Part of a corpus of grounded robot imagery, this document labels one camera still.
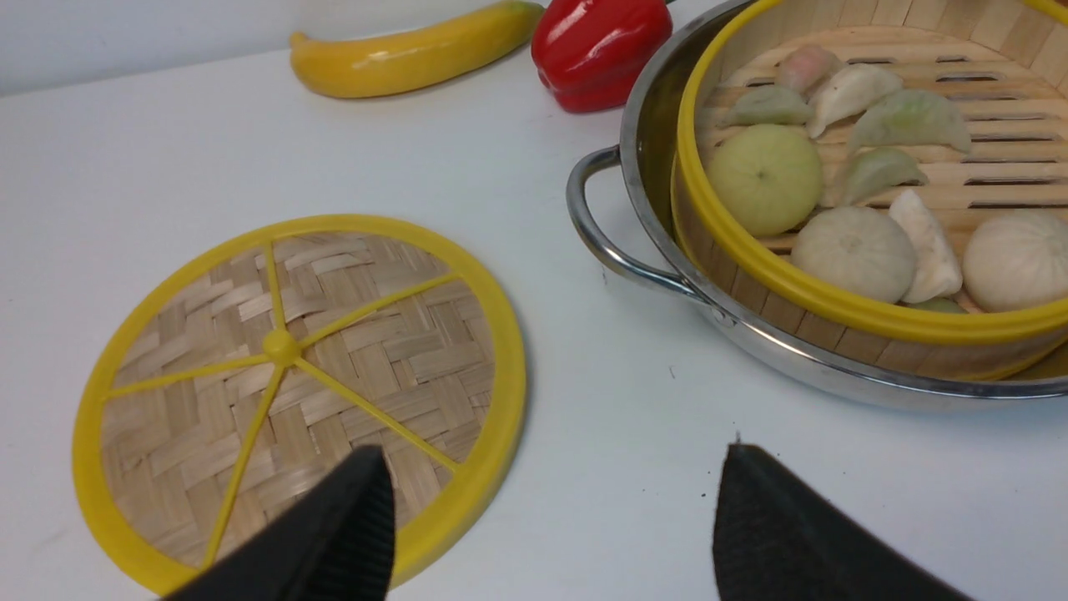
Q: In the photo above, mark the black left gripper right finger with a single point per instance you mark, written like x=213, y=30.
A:
x=775, y=538

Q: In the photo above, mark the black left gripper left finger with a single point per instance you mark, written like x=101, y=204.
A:
x=337, y=543

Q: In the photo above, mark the woven bamboo steamer lid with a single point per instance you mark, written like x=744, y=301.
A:
x=239, y=383

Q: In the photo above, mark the bamboo steamer basket yellow rim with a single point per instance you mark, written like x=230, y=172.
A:
x=1003, y=64

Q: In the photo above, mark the stainless steel pot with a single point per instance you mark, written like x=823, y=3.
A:
x=645, y=154

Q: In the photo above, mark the green dumpling front edge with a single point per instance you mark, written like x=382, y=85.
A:
x=938, y=304

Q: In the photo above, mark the white round bun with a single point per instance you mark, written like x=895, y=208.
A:
x=859, y=250
x=1017, y=261

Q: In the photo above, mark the white dumpling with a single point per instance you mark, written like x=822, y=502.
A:
x=850, y=91
x=937, y=270

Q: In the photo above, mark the yellow-green round bun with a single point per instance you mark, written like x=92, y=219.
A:
x=768, y=177

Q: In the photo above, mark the white round bun front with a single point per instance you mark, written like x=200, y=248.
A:
x=1017, y=261

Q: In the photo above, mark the green dumpling small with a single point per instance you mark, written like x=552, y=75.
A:
x=870, y=173

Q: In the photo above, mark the pale green dumpling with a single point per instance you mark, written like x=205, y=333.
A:
x=771, y=104

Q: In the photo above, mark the green dumpling large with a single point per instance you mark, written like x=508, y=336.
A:
x=908, y=118

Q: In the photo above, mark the white dumpling top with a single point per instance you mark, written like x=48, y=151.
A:
x=850, y=91

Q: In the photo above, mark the pink dumpling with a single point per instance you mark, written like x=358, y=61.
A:
x=806, y=67

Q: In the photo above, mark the yellow banana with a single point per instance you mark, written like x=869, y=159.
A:
x=408, y=61

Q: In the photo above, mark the red bell pepper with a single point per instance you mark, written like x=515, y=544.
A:
x=589, y=53

